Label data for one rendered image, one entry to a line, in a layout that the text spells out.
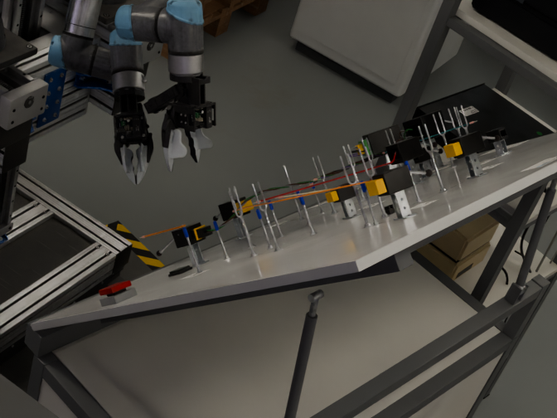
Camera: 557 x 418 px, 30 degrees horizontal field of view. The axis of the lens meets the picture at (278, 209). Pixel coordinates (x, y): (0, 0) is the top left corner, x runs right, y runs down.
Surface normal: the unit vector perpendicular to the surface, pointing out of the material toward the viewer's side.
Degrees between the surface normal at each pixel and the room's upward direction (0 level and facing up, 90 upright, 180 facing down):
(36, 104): 90
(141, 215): 0
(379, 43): 90
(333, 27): 90
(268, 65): 0
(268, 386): 0
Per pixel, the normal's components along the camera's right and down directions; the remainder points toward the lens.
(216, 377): 0.27, -0.76
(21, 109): 0.81, 0.51
